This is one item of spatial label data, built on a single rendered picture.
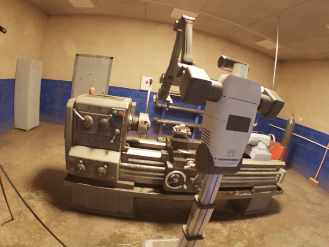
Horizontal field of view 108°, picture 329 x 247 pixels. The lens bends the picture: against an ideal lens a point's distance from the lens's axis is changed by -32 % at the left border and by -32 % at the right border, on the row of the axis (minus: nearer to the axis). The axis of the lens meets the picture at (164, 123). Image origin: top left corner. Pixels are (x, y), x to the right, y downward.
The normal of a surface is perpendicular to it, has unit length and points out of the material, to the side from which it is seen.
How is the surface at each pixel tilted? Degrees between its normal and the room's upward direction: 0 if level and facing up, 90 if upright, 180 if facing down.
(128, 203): 90
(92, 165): 90
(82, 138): 90
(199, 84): 120
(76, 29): 90
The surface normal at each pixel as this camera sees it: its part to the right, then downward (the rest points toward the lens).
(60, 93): 0.12, 0.23
